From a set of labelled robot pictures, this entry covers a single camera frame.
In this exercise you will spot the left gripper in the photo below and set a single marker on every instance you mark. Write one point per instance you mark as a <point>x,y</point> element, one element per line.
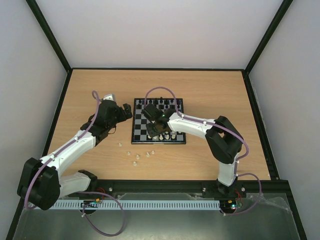
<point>123,116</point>

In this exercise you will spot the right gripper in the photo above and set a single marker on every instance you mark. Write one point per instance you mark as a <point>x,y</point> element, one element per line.
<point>155,121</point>

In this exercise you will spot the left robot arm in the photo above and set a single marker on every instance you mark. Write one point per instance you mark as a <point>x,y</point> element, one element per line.
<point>42,182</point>

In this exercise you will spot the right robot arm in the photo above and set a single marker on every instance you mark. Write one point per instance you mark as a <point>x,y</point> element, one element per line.
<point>225,142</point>

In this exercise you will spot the black and silver chessboard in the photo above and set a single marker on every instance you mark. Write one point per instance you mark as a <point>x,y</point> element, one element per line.
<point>139,130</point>

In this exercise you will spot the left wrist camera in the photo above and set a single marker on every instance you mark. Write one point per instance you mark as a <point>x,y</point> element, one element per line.
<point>110,97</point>

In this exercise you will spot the black aluminium frame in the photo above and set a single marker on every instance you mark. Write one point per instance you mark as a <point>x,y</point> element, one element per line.
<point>275,185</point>

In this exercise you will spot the grey slotted cable duct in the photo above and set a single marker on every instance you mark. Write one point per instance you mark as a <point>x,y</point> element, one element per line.
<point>197,205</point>

